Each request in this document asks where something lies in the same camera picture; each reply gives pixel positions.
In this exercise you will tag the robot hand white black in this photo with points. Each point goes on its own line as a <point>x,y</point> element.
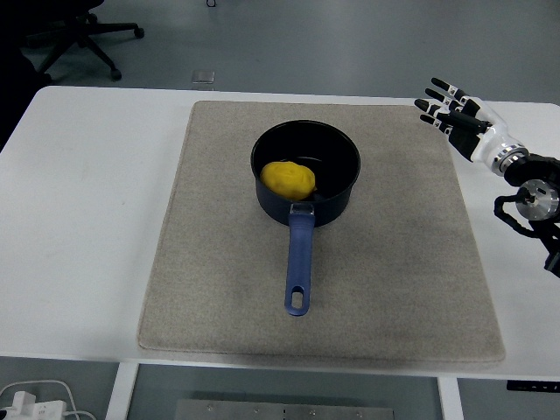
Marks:
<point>492,140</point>

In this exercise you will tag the yellow potato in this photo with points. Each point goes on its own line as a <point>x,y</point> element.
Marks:
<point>289,180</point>

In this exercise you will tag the black table control panel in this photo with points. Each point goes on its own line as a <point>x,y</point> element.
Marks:
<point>534,386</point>

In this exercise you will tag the white table leg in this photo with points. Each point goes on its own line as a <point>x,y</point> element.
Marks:
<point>120,394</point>
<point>450,400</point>

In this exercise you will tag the beige fabric mat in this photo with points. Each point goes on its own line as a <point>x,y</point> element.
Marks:
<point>227,262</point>

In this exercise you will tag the silver floor socket plate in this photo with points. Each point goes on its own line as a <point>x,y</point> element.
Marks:
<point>204,77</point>

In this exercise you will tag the small black floor object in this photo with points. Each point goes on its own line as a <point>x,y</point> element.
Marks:
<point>211,2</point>

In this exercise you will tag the grey metal plate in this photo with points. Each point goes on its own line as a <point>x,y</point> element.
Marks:
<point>284,411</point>

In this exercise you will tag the black office chair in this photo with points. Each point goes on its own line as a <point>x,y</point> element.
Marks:
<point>83,26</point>

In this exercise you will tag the person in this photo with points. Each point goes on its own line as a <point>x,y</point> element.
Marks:
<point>13,96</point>

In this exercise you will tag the white power strip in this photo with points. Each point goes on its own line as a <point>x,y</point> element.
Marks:
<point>39,409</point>

